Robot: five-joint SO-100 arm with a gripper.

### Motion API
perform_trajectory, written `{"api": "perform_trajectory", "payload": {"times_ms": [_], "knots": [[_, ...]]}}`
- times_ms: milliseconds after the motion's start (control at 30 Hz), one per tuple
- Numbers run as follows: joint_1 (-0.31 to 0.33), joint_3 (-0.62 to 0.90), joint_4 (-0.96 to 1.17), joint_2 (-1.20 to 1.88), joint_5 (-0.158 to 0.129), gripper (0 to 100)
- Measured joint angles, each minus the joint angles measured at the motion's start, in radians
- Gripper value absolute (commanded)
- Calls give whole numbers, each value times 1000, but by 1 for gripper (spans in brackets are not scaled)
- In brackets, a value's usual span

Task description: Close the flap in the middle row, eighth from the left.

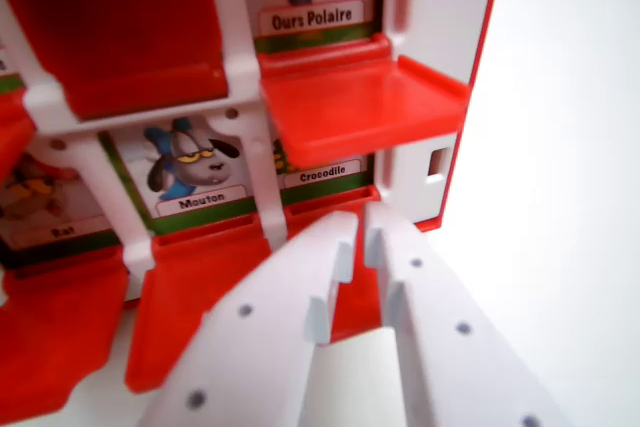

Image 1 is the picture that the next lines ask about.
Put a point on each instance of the Rat picture card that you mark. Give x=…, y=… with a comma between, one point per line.
x=50, y=202

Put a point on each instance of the red plastic flap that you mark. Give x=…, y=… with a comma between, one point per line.
x=125, y=22
x=55, y=337
x=12, y=132
x=185, y=292
x=360, y=107
x=360, y=297

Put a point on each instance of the Crocodile picture card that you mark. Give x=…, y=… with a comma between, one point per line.
x=325, y=174

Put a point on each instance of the Ours Polaire picture card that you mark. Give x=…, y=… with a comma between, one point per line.
x=320, y=17

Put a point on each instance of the Mouton picture card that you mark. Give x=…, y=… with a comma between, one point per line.
x=200, y=172

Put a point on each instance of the red and white game board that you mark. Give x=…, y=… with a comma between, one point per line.
x=425, y=12

